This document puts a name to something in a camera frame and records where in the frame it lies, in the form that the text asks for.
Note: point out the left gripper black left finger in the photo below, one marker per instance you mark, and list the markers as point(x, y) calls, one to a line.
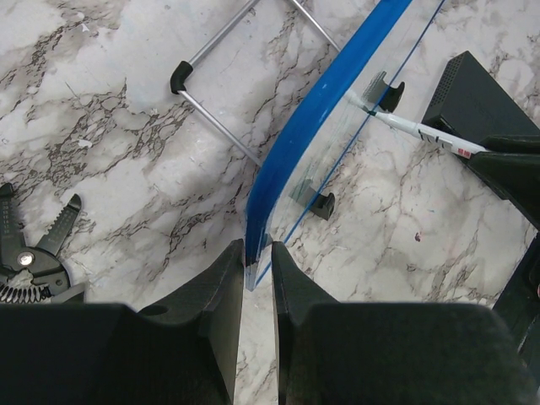
point(181, 349)

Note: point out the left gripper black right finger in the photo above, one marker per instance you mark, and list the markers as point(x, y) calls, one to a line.
point(333, 352)

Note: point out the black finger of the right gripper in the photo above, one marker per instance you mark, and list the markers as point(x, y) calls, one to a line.
point(510, 166)

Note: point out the white marker pen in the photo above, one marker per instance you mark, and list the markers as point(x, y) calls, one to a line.
point(443, 140)

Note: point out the blue framed whiteboard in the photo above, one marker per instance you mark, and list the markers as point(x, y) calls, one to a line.
point(363, 76)

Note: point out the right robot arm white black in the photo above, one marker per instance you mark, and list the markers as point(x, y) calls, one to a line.
point(518, 306)

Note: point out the black rectangular block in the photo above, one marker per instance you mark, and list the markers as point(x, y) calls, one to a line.
point(470, 104)

